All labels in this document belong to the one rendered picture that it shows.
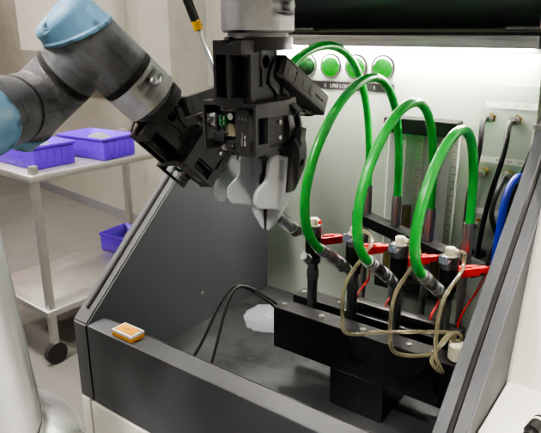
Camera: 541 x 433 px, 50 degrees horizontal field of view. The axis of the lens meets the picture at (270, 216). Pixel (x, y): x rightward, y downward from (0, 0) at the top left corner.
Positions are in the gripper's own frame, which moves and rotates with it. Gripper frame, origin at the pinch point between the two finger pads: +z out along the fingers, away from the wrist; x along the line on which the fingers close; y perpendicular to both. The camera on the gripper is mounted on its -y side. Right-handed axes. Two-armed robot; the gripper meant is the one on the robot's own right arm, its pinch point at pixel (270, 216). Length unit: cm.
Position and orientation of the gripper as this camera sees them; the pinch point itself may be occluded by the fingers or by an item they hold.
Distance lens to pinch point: 66.9
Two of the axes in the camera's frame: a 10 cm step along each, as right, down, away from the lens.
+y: -5.9, 2.5, -7.7
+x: 8.1, 1.8, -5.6
